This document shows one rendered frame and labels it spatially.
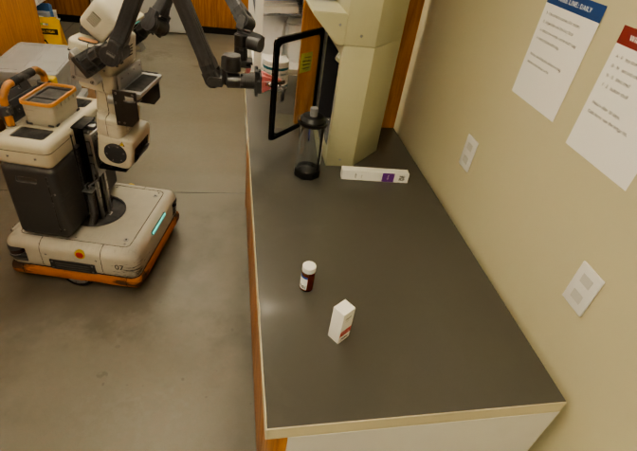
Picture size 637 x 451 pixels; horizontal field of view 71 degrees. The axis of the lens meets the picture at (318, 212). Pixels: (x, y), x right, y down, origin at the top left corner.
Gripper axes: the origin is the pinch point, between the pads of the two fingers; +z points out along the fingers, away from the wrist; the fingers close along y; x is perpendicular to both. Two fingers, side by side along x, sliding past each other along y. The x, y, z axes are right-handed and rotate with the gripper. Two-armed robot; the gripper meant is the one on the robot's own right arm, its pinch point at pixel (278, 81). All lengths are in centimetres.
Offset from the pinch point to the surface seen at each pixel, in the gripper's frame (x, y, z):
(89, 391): -52, -118, -79
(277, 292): -86, -26, -6
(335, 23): -19.7, 27.6, 15.8
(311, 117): -26.7, -2.2, 9.5
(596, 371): -122, -19, 62
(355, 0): -19.8, 34.8, 21.7
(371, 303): -91, -27, 19
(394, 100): 18, -13, 56
